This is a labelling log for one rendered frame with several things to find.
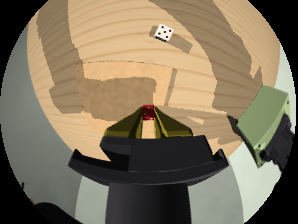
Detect red die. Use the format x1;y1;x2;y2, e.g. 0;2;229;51
142;105;154;120

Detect tan flat mat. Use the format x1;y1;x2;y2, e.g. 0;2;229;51
75;61;173;133

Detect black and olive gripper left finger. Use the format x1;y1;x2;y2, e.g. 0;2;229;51
103;107;143;138

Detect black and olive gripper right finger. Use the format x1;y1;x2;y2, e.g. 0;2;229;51
154;106;194;138

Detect white die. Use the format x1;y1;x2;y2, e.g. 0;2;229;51
154;24;174;42

